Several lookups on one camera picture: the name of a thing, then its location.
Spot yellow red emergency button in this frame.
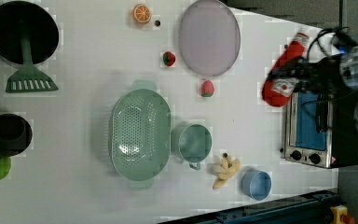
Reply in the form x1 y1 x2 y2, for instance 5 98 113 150
330 205 356 224

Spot pink toy strawberry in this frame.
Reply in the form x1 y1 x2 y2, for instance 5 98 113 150
200 80 214 97

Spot blue cup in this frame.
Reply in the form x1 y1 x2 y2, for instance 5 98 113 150
241 170 271 201

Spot green oval strainer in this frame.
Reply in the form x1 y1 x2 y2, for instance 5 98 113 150
110 80 171 189

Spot green toy fruit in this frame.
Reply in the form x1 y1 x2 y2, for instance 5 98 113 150
0 157 11 180

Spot teal green cup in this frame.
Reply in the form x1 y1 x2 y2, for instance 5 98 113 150
171 123 213 170

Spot dark red toy strawberry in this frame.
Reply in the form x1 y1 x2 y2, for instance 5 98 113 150
162 51 176 67

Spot black pot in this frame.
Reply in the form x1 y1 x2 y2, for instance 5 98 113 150
0 114 33 157

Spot lavender round plate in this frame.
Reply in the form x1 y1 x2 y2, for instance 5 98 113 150
178 0 241 77

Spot red plush ketchup bottle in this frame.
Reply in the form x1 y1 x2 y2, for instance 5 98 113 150
261 31 310 107

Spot blue metal rail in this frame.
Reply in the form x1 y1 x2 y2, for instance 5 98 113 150
159 190 340 224

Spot black frying pan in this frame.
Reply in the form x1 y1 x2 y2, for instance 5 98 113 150
0 1 60 64

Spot black cable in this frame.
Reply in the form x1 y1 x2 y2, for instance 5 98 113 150
306 27 349 60

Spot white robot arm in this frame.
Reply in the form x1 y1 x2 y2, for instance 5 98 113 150
266 46 358 131

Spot orange slice toy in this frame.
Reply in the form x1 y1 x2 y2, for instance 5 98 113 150
131 4 151 24

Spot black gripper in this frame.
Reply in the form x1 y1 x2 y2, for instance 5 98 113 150
268 55 346 93

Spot green slotted spatula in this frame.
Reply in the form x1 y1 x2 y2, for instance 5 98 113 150
6 34 59 93

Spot silver toaster oven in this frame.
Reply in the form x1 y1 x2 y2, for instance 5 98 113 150
282 91 358 169

